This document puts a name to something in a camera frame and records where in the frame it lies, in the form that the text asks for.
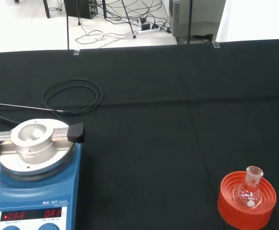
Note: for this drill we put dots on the black bench cloth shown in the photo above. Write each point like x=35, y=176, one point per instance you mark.
x=154, y=143

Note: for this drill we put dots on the white power strip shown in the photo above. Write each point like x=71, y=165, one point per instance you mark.
x=149, y=30

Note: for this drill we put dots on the clear cloth clip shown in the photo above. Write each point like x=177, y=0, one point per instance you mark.
x=76, y=52
x=215, y=45

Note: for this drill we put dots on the black tripod leg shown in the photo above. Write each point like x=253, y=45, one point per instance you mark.
x=130, y=21

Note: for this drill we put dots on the thin black pole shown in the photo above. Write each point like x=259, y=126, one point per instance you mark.
x=68, y=28
x=190, y=21

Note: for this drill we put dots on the grey cabinet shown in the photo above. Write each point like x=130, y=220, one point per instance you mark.
x=201, y=16

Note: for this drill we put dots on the thin steel temperature probe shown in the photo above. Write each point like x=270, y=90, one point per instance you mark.
x=22, y=106

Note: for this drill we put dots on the black computer case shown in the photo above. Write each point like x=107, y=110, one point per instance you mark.
x=79, y=8

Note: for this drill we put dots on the blue base laboratory heater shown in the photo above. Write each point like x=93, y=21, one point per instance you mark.
x=34, y=191

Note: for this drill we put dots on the pale board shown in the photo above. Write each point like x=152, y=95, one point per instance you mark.
x=257, y=19

